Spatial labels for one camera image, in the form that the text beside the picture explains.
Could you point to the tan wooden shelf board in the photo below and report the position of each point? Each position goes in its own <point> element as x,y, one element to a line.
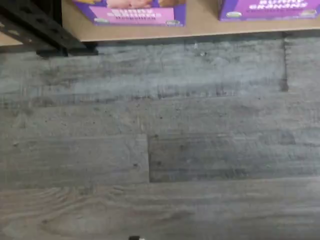
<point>200,28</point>
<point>10,40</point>

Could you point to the purple Annie's box pink patch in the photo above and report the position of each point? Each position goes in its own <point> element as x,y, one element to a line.
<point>135,12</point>

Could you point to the purple Annie's bunny grahams box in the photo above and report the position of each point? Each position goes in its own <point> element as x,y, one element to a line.
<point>267,10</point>

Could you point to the black metal shelf rack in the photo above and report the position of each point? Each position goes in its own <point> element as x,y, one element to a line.
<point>32,32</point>
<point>72,43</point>

